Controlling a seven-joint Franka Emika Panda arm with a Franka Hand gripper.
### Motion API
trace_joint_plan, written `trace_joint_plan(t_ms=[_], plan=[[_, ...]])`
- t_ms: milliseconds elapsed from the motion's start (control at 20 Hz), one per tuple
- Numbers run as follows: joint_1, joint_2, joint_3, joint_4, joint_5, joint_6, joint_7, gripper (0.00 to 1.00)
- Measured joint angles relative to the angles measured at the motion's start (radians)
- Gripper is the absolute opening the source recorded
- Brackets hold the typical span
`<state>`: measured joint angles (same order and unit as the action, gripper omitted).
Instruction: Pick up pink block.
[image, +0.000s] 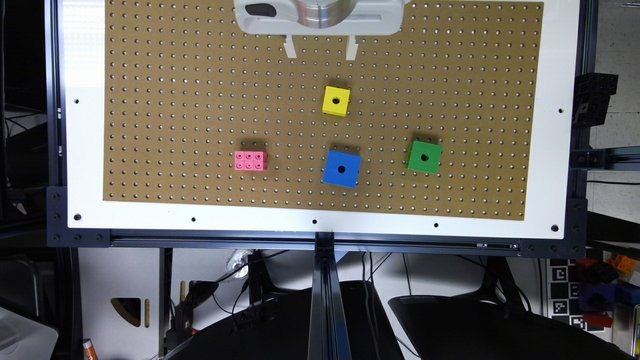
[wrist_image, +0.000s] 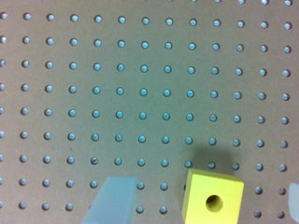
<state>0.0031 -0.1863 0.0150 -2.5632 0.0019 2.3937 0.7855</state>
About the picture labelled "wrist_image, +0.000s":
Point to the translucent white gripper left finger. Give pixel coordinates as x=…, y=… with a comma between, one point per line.
x=115, y=202

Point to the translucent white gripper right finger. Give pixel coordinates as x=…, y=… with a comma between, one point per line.
x=293, y=201

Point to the yellow block with hole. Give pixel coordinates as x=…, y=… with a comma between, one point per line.
x=212, y=198

